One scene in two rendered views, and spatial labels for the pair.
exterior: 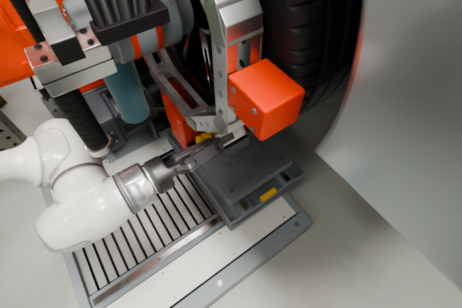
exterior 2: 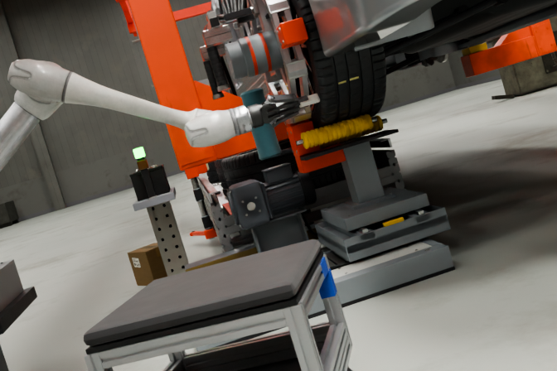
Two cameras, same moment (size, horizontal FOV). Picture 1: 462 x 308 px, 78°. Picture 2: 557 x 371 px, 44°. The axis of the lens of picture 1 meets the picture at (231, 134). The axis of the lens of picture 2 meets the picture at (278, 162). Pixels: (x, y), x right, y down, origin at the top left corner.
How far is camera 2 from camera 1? 2.01 m
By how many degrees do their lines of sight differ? 55
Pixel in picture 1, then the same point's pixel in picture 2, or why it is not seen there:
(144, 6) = (241, 7)
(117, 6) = (232, 8)
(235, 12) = (273, 1)
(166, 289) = not seen: hidden behind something
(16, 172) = (184, 117)
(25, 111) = not seen: hidden behind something
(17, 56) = not seen: hidden behind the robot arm
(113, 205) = (223, 113)
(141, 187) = (240, 109)
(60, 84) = (210, 39)
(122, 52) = (245, 59)
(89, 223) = (209, 117)
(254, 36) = (285, 10)
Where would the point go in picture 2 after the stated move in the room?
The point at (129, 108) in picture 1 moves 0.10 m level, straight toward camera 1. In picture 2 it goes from (262, 140) to (262, 140)
